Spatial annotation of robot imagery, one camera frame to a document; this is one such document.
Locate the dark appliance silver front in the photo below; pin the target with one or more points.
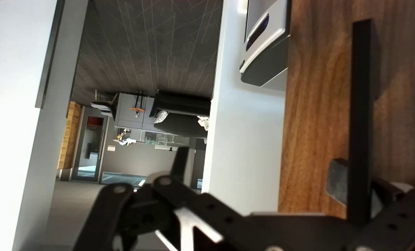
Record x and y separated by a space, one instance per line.
265 46

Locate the wooden cabinet door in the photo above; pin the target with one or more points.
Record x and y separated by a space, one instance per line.
319 116

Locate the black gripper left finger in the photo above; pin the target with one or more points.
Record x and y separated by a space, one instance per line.
138 209

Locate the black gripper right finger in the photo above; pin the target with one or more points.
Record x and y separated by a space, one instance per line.
337 181

